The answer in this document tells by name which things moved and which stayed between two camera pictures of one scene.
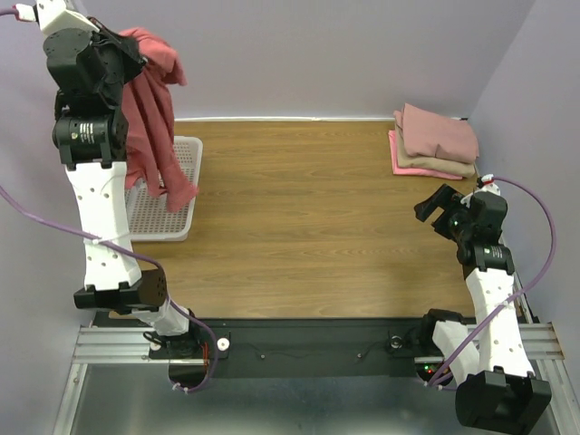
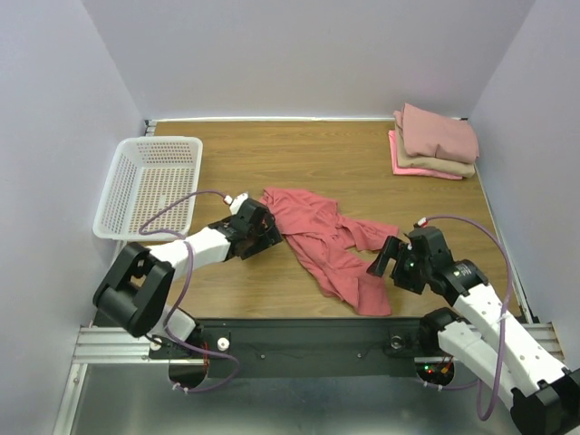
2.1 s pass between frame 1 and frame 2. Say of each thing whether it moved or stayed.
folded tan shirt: stayed
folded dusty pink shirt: stayed
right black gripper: moved
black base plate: stayed
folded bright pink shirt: stayed
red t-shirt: moved
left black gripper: moved
